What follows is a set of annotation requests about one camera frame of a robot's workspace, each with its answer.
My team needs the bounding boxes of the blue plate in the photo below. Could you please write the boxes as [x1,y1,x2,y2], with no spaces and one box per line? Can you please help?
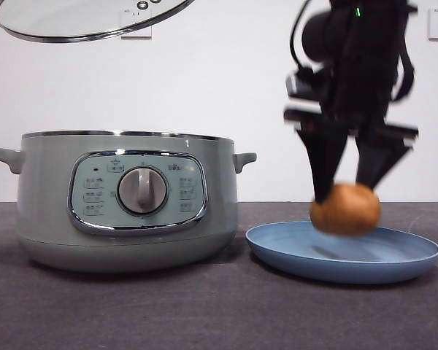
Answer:
[245,219,438,286]

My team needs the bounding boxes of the pale green electric steamer pot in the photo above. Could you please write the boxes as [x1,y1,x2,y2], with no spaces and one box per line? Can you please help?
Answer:
[0,129,258,274]

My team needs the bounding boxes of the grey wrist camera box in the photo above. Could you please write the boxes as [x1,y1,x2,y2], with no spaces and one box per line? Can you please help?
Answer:
[284,67,337,105]

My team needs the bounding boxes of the brown potato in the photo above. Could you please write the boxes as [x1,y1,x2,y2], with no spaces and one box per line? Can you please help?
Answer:
[309,182,383,237]

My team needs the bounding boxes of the glass lid with green knob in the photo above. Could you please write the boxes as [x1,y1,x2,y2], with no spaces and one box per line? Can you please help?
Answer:
[0,0,197,43]

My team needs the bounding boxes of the black cable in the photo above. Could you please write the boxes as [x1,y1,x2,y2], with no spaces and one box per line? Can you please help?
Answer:
[289,0,315,71]

